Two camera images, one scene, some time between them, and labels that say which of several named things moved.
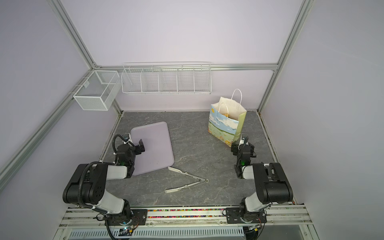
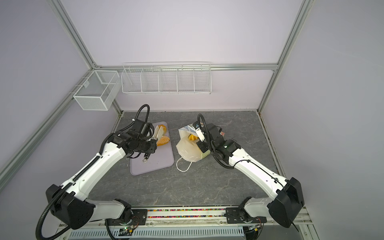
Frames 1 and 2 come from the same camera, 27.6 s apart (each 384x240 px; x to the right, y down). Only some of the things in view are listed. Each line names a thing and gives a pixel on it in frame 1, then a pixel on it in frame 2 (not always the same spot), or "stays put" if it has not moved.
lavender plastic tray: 158,153 stays put
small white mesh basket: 99,90 stays put
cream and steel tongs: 201,180 -> 158,133
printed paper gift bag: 227,118 -> 188,149
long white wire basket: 166,79 stays put
